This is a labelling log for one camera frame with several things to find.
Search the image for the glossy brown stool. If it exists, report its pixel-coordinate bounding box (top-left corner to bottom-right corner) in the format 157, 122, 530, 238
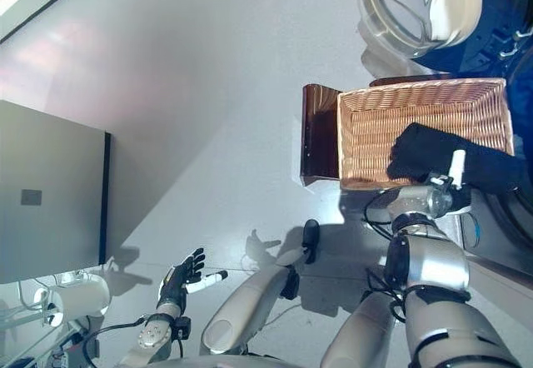
300, 74, 451, 187

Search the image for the round glass washer door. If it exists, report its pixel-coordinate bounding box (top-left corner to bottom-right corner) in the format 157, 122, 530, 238
352, 0, 533, 76

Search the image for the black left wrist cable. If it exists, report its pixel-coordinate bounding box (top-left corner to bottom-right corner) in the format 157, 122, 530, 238
82, 317, 187, 365

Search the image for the white cylindrical device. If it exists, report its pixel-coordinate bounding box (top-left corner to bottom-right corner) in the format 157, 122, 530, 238
35, 274, 112, 327

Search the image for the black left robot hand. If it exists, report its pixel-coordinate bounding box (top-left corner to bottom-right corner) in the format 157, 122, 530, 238
157, 247, 229, 309

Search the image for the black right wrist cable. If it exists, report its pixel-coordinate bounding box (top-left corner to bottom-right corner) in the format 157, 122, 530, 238
364, 192, 409, 323

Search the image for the silver right robot leg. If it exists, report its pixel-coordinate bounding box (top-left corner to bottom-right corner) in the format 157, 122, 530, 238
320, 291, 401, 368

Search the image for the white appliance enclosure panel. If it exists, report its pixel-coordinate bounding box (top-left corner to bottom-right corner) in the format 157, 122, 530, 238
457, 211, 533, 319

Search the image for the rectangular wicker laundry basket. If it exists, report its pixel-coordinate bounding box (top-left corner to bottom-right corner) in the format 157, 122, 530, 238
336, 77, 516, 191

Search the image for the dark grey washing machine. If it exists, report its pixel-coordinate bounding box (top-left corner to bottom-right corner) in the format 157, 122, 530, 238
457, 0, 533, 269

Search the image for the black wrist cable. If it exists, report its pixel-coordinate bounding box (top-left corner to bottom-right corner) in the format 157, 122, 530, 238
82, 317, 187, 365
364, 192, 409, 323

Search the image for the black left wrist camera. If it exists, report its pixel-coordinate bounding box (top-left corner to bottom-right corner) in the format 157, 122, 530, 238
173, 316, 192, 340

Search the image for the cluttered equipment cart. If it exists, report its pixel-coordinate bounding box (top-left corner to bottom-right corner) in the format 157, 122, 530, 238
0, 271, 112, 368

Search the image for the black garment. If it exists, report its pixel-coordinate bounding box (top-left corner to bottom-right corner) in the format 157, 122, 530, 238
386, 122, 530, 196

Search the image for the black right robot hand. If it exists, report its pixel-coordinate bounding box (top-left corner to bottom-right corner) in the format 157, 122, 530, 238
428, 149, 471, 217

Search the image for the grey cabinet with black edge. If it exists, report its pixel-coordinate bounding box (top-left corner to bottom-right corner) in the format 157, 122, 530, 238
0, 100, 112, 285

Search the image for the silver robot torso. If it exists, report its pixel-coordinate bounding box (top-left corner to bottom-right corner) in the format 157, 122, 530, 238
145, 351, 334, 368

